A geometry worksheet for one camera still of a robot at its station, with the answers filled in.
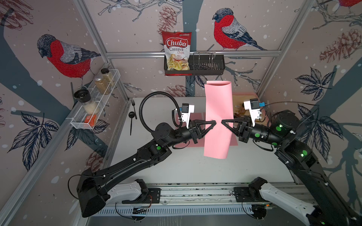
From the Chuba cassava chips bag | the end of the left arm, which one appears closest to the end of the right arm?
the end of the left arm

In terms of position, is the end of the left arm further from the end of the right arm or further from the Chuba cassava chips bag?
the Chuba cassava chips bag

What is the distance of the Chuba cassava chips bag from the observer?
832mm
